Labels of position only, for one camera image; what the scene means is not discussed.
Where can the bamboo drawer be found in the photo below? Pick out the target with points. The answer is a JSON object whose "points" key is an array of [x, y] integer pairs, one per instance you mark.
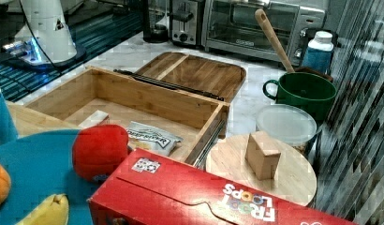
{"points": [[194, 118]]}

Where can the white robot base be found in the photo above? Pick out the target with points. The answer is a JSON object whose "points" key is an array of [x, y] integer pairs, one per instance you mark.
{"points": [[45, 39]]}

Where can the wooden cutting board tray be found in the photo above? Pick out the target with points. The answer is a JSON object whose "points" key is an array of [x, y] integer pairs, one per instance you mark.
{"points": [[218, 78]]}

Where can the Deep River chips bag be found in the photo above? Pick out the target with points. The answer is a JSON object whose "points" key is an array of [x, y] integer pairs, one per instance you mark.
{"points": [[151, 138]]}

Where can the red Froot Loops box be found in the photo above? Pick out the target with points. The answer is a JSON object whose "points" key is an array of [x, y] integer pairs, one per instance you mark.
{"points": [[148, 189]]}

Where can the silver toaster oven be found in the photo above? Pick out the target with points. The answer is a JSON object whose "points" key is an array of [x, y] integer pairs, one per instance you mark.
{"points": [[231, 26]]}

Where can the clear plastic lidded container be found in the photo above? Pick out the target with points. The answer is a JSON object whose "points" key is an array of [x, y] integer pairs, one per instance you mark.
{"points": [[287, 124]]}

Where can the small white box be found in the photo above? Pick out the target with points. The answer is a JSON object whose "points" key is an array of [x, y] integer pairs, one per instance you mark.
{"points": [[96, 118]]}

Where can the silver toaster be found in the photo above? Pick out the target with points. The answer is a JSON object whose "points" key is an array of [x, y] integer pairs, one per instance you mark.
{"points": [[186, 19]]}

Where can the red plush toy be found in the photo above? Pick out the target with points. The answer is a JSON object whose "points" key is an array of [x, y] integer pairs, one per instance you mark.
{"points": [[98, 151]]}

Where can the black coffee maker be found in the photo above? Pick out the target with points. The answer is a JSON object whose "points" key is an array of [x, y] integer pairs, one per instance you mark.
{"points": [[155, 21]]}

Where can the green ceramic mug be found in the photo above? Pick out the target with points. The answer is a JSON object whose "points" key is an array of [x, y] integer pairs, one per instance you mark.
{"points": [[306, 91]]}

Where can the wooden spoon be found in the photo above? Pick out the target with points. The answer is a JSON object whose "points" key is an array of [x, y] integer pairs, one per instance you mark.
{"points": [[267, 29]]}

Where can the blue bottle white cap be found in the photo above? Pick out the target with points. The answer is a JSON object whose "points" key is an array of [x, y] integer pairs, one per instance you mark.
{"points": [[318, 53]]}

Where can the blue plate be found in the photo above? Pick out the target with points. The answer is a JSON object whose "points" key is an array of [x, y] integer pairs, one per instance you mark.
{"points": [[41, 165]]}

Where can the yellow toy banana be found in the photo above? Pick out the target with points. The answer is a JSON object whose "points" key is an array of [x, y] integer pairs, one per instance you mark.
{"points": [[54, 210]]}

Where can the blue cup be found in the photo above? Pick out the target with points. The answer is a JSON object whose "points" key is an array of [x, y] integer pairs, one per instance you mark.
{"points": [[8, 131]]}

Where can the orange toy fruit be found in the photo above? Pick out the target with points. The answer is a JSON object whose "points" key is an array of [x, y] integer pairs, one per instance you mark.
{"points": [[5, 184]]}

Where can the black drawer handle bar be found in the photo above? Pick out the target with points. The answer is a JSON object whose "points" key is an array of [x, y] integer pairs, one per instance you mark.
{"points": [[168, 85]]}

